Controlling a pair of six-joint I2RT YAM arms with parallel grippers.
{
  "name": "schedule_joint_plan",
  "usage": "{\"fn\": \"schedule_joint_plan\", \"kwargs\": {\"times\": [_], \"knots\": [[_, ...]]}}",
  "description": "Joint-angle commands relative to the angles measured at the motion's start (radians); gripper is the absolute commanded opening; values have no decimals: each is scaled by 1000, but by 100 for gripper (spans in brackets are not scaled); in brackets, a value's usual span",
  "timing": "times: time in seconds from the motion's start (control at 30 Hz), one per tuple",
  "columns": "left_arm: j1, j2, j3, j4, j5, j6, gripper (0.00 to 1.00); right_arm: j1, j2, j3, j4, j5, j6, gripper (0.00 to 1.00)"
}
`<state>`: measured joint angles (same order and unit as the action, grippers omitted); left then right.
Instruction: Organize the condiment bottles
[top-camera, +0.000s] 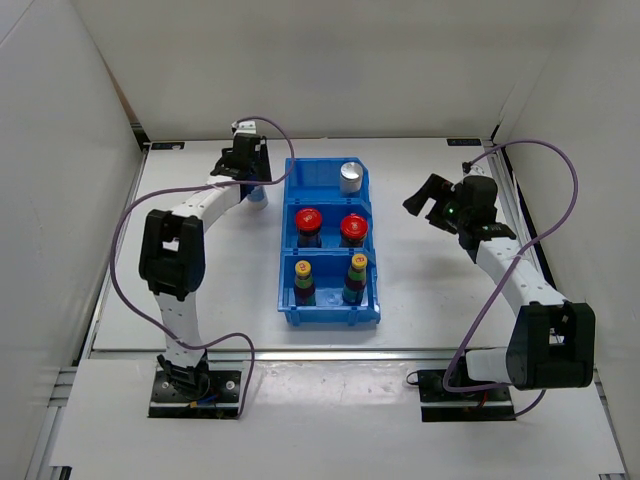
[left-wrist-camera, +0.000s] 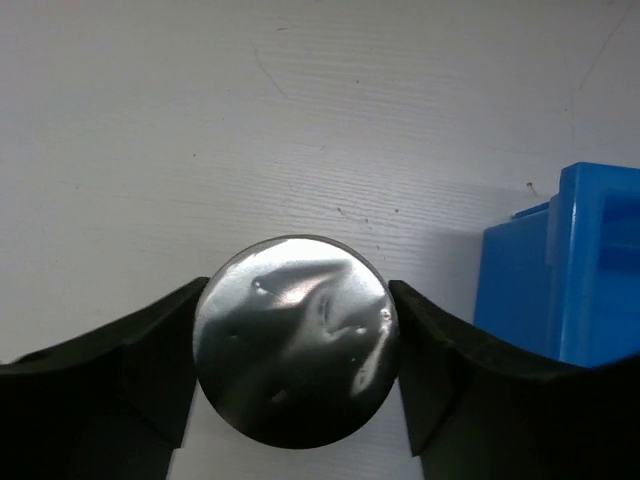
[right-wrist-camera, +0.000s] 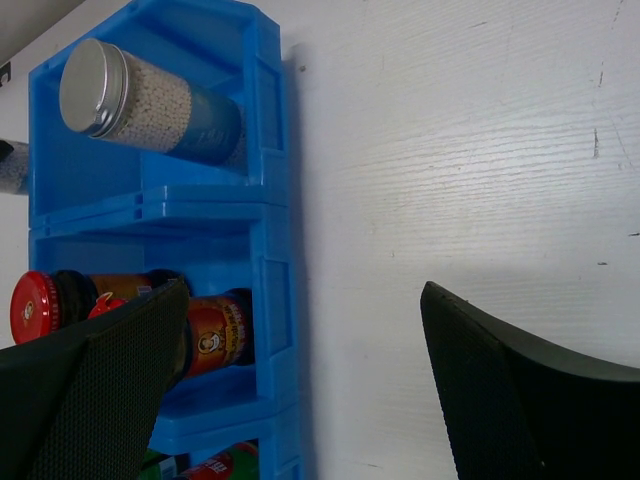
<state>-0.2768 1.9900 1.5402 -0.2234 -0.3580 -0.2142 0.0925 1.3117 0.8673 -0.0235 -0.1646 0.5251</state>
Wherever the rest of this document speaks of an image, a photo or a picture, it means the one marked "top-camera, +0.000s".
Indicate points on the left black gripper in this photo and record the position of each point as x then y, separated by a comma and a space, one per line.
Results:
263, 172

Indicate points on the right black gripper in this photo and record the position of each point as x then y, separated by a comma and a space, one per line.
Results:
435, 187

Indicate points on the silver-capped spice shaker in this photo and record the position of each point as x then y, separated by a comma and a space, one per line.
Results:
351, 177
257, 198

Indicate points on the red-capped sauce jar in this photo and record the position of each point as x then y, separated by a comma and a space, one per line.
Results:
308, 222
353, 231

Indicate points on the yellow-capped sauce bottle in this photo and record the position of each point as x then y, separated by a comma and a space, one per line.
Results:
304, 285
355, 280

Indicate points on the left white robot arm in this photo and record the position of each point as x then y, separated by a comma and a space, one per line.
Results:
172, 259

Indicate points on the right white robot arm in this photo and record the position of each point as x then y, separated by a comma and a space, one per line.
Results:
553, 339

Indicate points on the right black corner label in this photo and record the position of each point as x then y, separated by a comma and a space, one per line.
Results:
463, 142

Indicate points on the black corner label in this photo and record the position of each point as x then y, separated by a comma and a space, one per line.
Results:
167, 146
463, 142

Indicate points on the left black corner label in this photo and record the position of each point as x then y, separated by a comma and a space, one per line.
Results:
167, 146

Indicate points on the blue three-compartment plastic bin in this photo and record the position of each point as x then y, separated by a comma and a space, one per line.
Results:
315, 182

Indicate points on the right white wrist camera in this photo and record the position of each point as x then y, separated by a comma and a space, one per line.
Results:
472, 169

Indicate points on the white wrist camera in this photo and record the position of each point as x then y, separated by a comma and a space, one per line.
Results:
244, 127
472, 169

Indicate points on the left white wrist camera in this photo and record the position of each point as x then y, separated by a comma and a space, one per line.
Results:
244, 127

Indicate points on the front aluminium rail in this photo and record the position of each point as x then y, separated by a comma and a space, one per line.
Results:
302, 355

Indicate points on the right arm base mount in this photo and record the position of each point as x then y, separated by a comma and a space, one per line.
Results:
437, 405

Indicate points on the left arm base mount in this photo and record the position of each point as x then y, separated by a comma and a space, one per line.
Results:
200, 392

